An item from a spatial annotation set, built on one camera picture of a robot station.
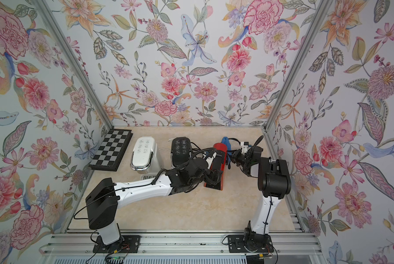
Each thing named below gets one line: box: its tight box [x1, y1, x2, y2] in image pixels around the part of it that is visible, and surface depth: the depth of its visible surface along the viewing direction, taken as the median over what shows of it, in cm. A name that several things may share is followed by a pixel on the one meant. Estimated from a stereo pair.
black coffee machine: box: [170, 136, 192, 169], surface depth 82 cm
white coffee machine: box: [129, 136, 162, 181], surface depth 80 cm
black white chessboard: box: [88, 128, 134, 172], surface depth 106 cm
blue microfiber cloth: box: [220, 136, 232, 157], surface depth 103 cm
